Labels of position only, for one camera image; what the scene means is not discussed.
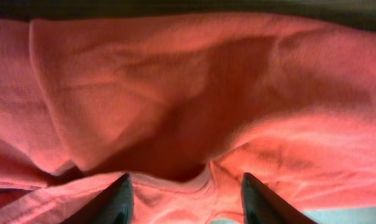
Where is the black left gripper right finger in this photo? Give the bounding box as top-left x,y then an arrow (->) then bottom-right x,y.
241,172 -> 316,224

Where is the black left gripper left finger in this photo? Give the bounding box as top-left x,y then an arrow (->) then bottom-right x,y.
61,174 -> 134,224

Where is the red printed t-shirt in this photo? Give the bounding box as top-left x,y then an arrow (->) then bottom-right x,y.
0,13 -> 376,223

